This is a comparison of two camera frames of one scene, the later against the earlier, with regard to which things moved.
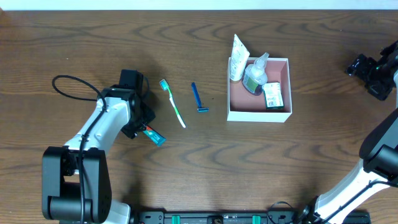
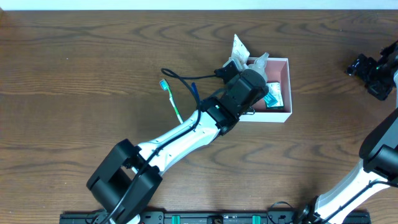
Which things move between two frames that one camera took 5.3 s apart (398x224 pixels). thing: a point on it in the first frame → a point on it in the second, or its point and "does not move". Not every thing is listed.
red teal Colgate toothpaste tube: x=155 y=137 → x=270 y=100
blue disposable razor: x=200 y=108 does not move
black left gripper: x=140 y=121 → x=232 y=68
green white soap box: x=273 y=96 does not move
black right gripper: x=367 y=74 does not move
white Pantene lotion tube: x=239 y=59 does not move
